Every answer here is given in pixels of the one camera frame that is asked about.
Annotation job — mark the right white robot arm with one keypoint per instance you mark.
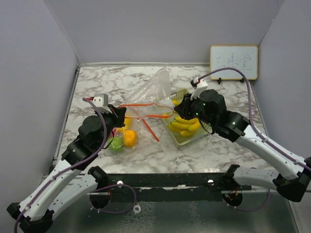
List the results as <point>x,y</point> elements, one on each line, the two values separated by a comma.
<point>290,176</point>

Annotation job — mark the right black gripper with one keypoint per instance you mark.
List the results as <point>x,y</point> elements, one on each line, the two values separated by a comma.
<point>184,108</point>

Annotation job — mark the yellow banana bunch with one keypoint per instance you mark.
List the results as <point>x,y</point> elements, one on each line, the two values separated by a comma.
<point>185,128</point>

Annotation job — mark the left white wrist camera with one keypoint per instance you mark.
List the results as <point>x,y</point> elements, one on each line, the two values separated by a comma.
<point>101,102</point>

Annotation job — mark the black mounting rail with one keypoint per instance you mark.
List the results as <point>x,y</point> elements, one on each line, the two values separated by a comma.
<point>163,187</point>

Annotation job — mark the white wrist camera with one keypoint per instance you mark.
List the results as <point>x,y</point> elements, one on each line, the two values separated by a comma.
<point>199,86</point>
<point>101,102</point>

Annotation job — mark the orange yellow bell pepper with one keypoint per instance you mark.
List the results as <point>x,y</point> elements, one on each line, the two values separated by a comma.
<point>129,135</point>

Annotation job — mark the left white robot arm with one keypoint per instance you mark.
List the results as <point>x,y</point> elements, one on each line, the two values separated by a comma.
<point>55,194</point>

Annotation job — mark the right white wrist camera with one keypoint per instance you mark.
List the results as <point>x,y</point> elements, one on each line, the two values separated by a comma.
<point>199,86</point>

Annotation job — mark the green apple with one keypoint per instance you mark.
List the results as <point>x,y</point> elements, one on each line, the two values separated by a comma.
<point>115,144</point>

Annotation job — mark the green plastic basket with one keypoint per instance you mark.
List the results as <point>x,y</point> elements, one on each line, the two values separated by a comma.
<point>181,141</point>

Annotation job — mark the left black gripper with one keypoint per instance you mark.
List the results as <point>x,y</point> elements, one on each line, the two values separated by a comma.
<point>118,114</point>

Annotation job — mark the clear zip bag red zipper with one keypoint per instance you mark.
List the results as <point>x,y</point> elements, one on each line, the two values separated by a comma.
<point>142,116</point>

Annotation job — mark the small whiteboard wooden frame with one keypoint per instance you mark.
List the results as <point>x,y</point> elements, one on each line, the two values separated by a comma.
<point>241,57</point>

